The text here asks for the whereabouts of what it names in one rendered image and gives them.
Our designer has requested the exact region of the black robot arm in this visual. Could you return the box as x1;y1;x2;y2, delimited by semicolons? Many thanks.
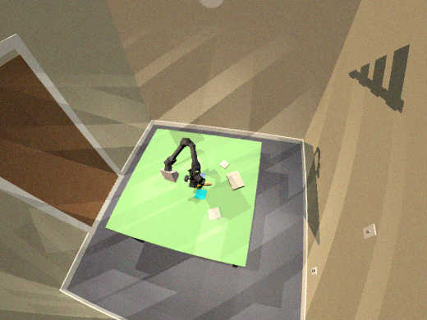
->
163;137;203;188

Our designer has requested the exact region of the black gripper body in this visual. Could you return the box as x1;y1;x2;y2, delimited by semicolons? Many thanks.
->
184;175;205;185

